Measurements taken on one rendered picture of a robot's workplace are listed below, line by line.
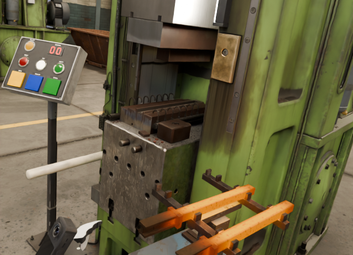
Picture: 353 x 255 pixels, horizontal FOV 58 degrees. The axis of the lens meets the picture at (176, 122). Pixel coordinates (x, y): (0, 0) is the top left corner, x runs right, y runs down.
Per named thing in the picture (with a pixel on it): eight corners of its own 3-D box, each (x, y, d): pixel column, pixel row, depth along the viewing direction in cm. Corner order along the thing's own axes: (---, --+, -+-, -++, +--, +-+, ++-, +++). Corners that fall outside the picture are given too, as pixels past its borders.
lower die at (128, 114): (149, 134, 132) (152, 114, 129) (119, 120, 144) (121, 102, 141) (208, 120, 163) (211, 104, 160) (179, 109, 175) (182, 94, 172)
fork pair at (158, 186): (166, 199, 88) (166, 192, 87) (154, 190, 91) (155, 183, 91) (221, 181, 102) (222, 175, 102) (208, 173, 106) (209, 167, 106)
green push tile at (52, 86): (55, 94, 146) (60, 80, 148) (42, 92, 147) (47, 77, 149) (57, 96, 148) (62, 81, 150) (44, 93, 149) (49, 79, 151)
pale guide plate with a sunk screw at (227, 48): (229, 83, 117) (238, 36, 111) (210, 78, 122) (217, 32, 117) (232, 82, 118) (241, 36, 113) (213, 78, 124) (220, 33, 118)
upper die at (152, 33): (159, 48, 121) (163, 22, 118) (126, 40, 133) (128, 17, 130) (220, 50, 152) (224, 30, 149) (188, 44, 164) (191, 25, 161)
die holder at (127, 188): (152, 247, 132) (165, 149, 118) (98, 206, 155) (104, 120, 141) (225, 203, 173) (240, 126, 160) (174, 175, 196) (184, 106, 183)
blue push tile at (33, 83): (37, 91, 148) (42, 76, 150) (23, 88, 150) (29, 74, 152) (39, 93, 150) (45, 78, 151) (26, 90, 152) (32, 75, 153)
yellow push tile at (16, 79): (19, 87, 151) (25, 73, 152) (6, 84, 153) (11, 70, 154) (22, 88, 152) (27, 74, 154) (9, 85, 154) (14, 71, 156)
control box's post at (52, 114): (49, 245, 190) (51, 66, 158) (45, 241, 193) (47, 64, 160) (54, 242, 193) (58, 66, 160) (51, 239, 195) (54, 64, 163)
